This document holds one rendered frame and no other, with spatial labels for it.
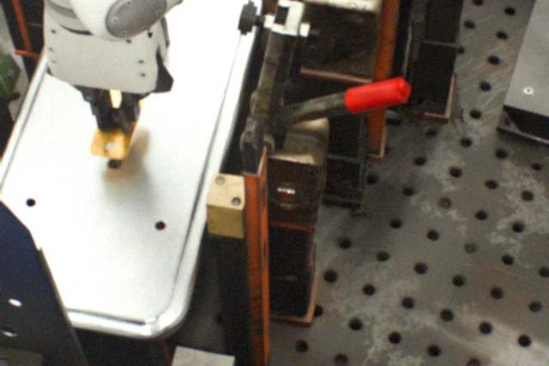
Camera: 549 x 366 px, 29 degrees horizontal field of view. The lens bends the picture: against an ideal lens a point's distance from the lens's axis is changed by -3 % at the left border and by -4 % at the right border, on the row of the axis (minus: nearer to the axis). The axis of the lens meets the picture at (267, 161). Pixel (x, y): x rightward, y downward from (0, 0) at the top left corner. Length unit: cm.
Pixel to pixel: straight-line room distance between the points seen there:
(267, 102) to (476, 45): 65
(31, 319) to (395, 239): 64
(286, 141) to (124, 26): 28
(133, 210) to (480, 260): 50
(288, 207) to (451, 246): 35
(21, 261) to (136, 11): 19
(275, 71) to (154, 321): 25
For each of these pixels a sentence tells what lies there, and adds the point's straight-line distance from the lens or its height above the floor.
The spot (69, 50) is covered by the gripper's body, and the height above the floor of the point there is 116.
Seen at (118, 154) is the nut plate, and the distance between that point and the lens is 103.
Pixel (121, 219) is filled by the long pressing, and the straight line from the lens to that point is 102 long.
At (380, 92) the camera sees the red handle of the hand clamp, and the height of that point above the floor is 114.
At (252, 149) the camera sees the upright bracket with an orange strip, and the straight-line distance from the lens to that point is 83.
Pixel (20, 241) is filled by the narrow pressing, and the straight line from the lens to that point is 71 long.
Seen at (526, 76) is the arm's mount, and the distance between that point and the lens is 145.
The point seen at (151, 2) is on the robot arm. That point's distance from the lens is 77.
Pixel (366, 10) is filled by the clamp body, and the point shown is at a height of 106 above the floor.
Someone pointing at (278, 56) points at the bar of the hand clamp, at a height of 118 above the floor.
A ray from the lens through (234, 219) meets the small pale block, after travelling 96.
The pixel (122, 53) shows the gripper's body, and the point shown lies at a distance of 92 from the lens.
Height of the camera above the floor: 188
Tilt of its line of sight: 57 degrees down
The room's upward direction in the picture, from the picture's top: 1 degrees counter-clockwise
